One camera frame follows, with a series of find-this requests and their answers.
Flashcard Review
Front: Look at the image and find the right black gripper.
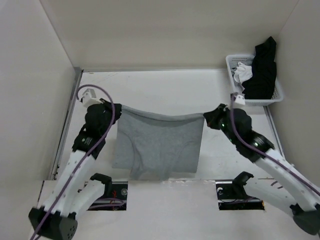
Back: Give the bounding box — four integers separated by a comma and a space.
203, 103, 238, 144

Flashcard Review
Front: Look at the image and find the grey tank top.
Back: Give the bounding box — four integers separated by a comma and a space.
112, 105, 205, 181

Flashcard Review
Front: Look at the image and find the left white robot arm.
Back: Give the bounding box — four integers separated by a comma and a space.
28, 99, 122, 240

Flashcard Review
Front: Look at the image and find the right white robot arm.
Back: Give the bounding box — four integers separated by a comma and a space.
203, 103, 320, 236

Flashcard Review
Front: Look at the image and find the black tank top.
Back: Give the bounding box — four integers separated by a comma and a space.
241, 36, 277, 100

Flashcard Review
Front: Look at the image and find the white tank top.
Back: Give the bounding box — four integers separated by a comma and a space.
233, 62, 253, 84

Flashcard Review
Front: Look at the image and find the white plastic laundry basket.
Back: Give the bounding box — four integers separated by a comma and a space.
225, 53, 284, 107

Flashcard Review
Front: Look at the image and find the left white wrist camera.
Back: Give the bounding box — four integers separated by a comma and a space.
79, 88, 103, 108

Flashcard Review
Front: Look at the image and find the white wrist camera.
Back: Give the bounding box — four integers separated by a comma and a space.
230, 92, 246, 106
79, 88, 103, 108

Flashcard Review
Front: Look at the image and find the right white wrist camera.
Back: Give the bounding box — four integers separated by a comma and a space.
230, 92, 246, 106

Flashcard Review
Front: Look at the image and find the right metal table rail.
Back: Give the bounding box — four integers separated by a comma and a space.
263, 106, 285, 157

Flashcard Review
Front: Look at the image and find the metal table rail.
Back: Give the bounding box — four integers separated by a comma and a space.
46, 67, 83, 180
263, 106, 285, 157

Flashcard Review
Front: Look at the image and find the left metal table rail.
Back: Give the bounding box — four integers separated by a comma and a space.
46, 67, 83, 180

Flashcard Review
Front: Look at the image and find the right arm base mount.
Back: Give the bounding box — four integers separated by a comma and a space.
215, 180, 265, 211

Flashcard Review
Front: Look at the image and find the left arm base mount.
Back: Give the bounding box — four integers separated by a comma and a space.
88, 182, 128, 211

